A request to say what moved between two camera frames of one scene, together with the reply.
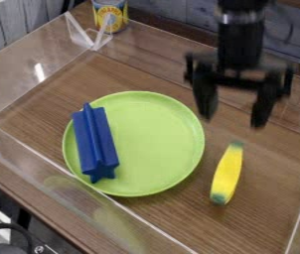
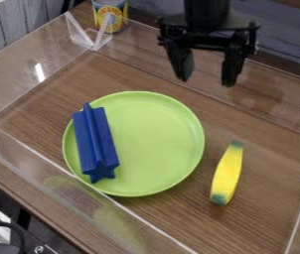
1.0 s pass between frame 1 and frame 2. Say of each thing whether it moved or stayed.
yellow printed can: stayed
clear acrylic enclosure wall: stayed
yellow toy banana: stayed
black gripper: moved
